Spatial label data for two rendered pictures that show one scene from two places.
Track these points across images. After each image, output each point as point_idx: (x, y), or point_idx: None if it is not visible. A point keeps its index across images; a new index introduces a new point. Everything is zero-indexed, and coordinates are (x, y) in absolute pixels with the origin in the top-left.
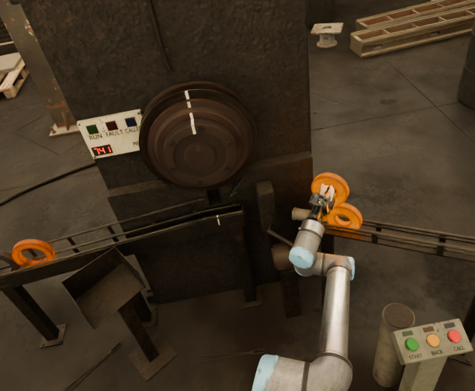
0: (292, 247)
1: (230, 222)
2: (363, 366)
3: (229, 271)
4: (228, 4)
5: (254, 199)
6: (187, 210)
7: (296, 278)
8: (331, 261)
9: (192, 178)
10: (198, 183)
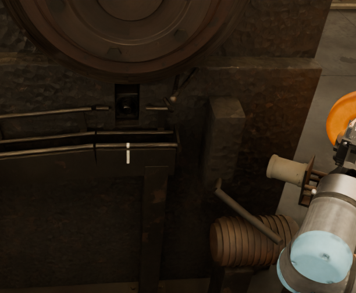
0: (305, 229)
1: (150, 161)
2: None
3: (121, 252)
4: None
5: (199, 130)
6: (70, 126)
7: (245, 285)
8: None
9: (98, 38)
10: (109, 53)
